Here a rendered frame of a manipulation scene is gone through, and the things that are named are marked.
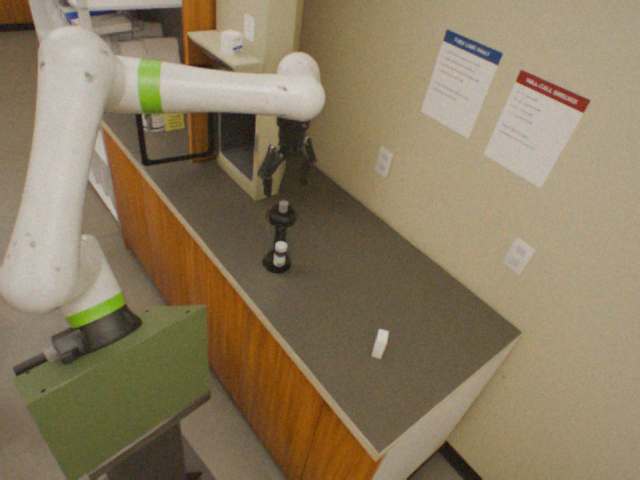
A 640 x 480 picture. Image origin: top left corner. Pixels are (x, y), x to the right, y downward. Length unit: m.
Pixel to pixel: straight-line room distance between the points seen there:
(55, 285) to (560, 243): 1.31
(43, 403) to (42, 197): 0.36
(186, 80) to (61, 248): 0.43
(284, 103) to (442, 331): 0.90
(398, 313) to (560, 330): 0.52
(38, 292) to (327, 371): 0.77
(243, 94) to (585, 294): 1.13
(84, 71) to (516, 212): 1.23
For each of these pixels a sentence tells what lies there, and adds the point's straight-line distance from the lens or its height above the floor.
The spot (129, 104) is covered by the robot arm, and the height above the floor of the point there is 1.59.
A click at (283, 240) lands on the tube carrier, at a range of 1.45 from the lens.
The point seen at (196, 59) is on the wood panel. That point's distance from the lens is 1.90.
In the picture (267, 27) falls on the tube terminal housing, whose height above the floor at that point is 1.62.
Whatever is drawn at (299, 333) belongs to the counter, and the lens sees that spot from 1.40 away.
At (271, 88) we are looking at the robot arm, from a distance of 1.05.
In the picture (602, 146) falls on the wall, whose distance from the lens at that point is 1.39.
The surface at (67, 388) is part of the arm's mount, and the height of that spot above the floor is 1.27.
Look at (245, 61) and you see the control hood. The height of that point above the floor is 1.51.
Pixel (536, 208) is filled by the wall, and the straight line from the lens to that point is 1.51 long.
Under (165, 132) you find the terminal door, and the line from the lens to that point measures 1.92.
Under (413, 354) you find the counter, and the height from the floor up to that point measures 0.94.
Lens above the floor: 2.05
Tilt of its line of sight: 40 degrees down
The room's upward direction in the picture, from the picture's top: 11 degrees clockwise
